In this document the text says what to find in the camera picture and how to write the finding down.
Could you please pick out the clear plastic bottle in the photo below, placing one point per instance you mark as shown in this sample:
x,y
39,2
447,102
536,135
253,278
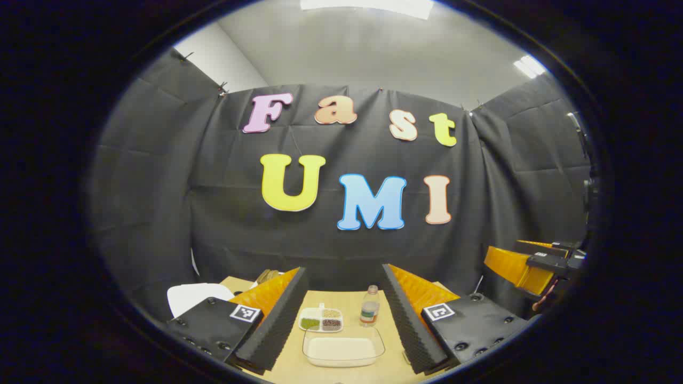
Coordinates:
x,y
369,309

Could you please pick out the clear container of rice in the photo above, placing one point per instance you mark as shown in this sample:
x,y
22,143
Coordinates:
x,y
344,352

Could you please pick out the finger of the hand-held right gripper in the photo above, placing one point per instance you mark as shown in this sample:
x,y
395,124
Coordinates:
x,y
512,266
560,246

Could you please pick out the white rice cooker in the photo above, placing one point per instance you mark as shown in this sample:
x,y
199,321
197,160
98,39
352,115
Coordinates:
x,y
195,296

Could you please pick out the black backdrop cloth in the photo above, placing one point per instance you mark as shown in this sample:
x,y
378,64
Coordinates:
x,y
341,250

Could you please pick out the brown bread slice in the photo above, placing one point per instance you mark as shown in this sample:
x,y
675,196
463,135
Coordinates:
x,y
267,276

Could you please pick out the white divided dish of beans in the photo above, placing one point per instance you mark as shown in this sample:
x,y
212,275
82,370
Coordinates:
x,y
320,319

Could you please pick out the small ceiling light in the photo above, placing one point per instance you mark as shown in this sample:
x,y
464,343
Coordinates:
x,y
529,66

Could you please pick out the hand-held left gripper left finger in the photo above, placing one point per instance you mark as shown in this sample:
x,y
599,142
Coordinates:
x,y
277,325

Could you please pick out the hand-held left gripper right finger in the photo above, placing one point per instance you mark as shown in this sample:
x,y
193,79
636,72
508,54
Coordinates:
x,y
408,325

